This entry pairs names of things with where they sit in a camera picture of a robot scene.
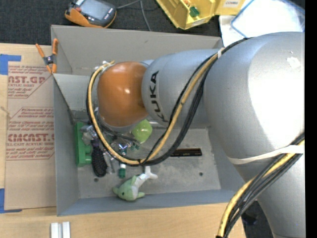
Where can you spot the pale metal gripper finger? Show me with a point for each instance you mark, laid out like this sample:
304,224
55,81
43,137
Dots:
112,166
106,159

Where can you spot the black bristly brush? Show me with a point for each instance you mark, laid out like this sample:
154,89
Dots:
99,161

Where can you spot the light green apple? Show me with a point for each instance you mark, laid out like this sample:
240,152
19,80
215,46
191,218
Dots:
143,131

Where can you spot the bright green toy block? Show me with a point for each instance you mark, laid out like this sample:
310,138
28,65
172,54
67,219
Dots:
81,147

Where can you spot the green and white toy whale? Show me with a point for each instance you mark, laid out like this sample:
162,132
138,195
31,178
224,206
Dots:
128,188

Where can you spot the shiny silver crumpled object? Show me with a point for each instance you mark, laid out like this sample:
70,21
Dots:
88,133

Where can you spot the grey metal bin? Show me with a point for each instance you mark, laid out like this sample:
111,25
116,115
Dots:
173,180

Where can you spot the dark red-brown flat block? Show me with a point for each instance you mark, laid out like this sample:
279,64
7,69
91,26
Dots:
188,152

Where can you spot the brown cardboard board red print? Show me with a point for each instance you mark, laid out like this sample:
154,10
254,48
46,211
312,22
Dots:
29,182

